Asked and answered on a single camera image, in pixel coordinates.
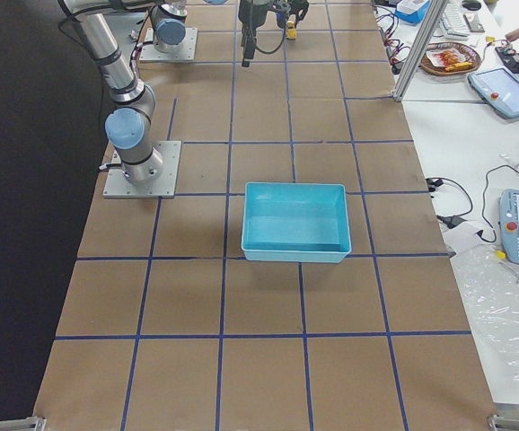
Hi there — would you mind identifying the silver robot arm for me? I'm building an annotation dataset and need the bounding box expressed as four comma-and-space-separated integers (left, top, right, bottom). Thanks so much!
149, 1, 310, 58
58, 1, 186, 197

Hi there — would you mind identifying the black cable on desk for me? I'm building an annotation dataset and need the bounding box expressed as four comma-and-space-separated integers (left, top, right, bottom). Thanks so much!
425, 177, 474, 225

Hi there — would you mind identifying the brown paper table mat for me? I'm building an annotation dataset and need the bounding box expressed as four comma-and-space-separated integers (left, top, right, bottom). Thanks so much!
34, 1, 494, 430

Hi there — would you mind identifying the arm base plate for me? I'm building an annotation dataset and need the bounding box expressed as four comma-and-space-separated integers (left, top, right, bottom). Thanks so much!
102, 141, 182, 198
139, 28, 198, 63

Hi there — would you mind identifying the red snack packet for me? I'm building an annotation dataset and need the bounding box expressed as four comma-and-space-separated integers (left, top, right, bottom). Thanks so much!
426, 48, 473, 72

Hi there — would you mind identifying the wicker snack basket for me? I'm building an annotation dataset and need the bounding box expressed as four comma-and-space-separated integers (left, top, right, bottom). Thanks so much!
420, 42, 481, 76

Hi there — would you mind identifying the light blue plastic bin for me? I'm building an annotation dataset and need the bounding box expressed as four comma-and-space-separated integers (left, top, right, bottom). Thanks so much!
241, 182, 352, 263

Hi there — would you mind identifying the white keyboard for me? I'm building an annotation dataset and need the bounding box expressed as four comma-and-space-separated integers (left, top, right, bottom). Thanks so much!
439, 3, 471, 40

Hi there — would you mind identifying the aluminium frame post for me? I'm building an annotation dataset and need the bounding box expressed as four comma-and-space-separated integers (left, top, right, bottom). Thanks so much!
392, 0, 446, 101

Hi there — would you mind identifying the yellow beetle toy car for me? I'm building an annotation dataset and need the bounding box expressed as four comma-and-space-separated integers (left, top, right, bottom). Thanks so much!
286, 20, 297, 40

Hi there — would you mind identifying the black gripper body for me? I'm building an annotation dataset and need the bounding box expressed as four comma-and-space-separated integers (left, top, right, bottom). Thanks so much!
238, 0, 271, 27

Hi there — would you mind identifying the clear plastic sheet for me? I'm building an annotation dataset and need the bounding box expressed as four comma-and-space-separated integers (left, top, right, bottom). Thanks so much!
451, 246, 519, 402

